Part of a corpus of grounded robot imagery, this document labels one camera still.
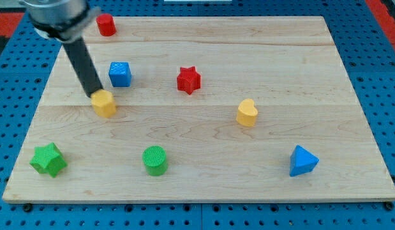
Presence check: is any blue cube block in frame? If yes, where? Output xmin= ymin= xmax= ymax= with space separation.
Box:
xmin=108 ymin=62 xmax=131 ymax=87

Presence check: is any red star block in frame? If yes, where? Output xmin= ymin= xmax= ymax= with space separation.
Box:
xmin=177 ymin=66 xmax=201 ymax=95

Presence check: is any green cylinder block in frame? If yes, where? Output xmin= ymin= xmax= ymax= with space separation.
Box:
xmin=142 ymin=146 xmax=168 ymax=176

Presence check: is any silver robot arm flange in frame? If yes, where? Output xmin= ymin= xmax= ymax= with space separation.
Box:
xmin=19 ymin=0 xmax=101 ymax=43

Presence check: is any wooden board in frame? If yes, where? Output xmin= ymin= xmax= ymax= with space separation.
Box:
xmin=3 ymin=16 xmax=395 ymax=204

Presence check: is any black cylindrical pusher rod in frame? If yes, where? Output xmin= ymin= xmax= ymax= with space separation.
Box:
xmin=63 ymin=37 xmax=103 ymax=98

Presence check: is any blue triangle block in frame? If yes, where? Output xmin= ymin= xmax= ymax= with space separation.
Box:
xmin=289 ymin=145 xmax=319 ymax=177

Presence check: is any yellow heart block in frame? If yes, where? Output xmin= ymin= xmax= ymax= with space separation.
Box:
xmin=235 ymin=98 xmax=258 ymax=127

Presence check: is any red cylinder block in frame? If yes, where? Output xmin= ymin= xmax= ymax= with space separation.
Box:
xmin=96 ymin=13 xmax=116 ymax=36

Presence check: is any green star block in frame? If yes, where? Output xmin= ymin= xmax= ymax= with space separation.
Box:
xmin=29 ymin=142 xmax=68 ymax=178

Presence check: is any yellow hexagon block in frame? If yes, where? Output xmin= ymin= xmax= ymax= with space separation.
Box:
xmin=91 ymin=89 xmax=117 ymax=118

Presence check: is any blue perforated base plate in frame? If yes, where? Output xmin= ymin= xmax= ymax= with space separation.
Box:
xmin=0 ymin=0 xmax=395 ymax=229

